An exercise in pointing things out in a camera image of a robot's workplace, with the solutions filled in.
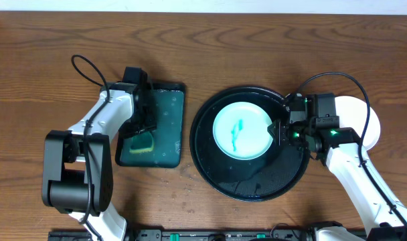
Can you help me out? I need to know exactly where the mint plate with green smear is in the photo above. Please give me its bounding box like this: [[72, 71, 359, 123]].
[[212, 102, 273, 161]]

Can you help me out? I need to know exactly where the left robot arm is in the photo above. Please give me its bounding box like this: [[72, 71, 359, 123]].
[[42, 82, 156, 240]]

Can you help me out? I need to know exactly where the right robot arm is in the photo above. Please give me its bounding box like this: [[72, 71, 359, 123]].
[[267, 116, 407, 240]]

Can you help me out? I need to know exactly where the green yellow sponge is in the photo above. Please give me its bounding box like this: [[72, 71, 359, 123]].
[[129, 132, 155, 154]]

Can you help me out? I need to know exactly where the round black serving tray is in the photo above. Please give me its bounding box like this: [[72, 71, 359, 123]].
[[189, 86, 309, 202]]

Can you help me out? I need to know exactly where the black rectangular water tray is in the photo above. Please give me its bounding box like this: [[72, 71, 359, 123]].
[[115, 82, 185, 168]]

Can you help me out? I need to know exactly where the white plate with green smear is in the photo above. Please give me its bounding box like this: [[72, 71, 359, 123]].
[[335, 96, 381, 150]]

